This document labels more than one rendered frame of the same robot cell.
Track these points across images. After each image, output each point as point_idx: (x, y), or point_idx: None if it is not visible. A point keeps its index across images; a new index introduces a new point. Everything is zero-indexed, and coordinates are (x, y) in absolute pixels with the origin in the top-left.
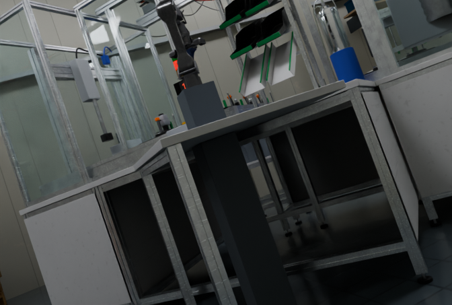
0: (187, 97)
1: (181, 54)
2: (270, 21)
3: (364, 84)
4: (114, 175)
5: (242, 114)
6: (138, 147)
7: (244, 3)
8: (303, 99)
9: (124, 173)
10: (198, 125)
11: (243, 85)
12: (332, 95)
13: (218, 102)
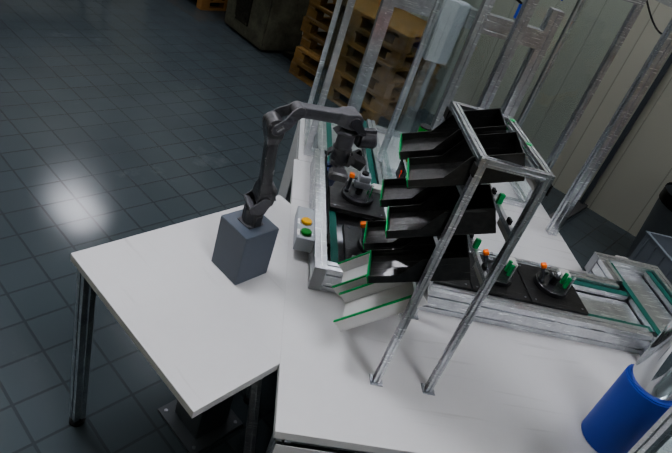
0: (220, 225)
1: (259, 181)
2: (461, 241)
3: (344, 447)
4: (292, 178)
5: (114, 311)
6: (314, 181)
7: (420, 191)
8: (155, 369)
9: (291, 187)
10: (214, 253)
11: (355, 261)
12: (275, 401)
13: (238, 259)
